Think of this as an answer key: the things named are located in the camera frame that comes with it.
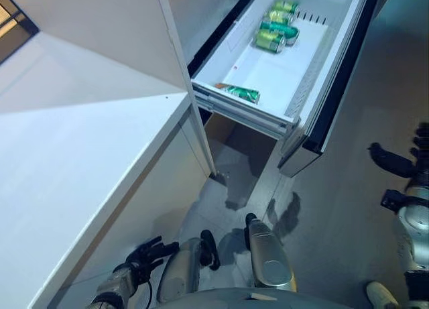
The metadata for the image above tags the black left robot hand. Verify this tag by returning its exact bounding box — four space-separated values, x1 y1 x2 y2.
113 235 180 285

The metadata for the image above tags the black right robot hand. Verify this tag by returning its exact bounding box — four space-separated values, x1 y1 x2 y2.
367 123 429 182

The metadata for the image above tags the fridge drawer with white bin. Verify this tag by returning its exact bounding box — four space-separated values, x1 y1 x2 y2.
186 0 383 179

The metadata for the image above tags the green can with orange band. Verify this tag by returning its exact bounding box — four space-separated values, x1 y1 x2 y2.
214 82 261 105

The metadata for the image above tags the stainless steel fridge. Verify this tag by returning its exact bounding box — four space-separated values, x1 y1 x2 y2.
164 0 269 67

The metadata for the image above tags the silver left robot leg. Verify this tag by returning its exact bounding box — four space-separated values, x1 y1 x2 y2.
156 230 221 305

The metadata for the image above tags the silver robot torso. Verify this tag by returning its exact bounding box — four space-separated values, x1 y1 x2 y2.
186 286 368 309

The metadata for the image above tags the white counter cabinet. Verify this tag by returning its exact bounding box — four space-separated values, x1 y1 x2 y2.
0 30 216 309

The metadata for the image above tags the white sneaker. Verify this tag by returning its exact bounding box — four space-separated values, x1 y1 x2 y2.
365 281 400 309

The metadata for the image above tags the yellow green drink can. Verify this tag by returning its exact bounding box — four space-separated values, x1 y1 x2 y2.
255 29 287 54

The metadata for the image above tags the dark green drink can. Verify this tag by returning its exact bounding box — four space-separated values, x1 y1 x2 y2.
259 21 300 46

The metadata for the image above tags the light green drink can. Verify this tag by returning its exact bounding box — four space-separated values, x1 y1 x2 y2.
263 9 296 25
269 0 300 15

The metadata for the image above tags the tall white cabinet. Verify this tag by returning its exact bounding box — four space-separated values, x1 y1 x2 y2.
0 0 216 176

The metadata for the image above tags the dark framed window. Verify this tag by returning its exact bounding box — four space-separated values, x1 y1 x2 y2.
0 0 41 67

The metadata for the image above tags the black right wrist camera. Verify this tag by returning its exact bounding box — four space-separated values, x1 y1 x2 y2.
381 189 408 211

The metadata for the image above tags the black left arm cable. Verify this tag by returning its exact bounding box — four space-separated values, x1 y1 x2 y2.
143 281 154 309

